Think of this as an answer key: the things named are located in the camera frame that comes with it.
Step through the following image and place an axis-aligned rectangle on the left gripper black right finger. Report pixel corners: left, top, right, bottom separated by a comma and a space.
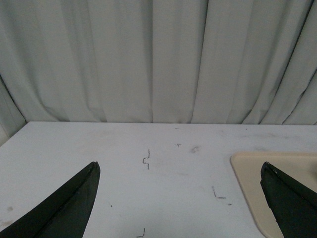
260, 162, 317, 238

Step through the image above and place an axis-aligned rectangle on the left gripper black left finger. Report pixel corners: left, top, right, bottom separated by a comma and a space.
0, 162, 100, 238

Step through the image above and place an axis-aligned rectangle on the beige rectangular plastic tray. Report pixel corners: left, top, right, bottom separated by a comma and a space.
231, 151, 317, 238

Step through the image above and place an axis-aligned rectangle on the pale grey pleated curtain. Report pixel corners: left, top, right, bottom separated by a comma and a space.
0, 0, 317, 143

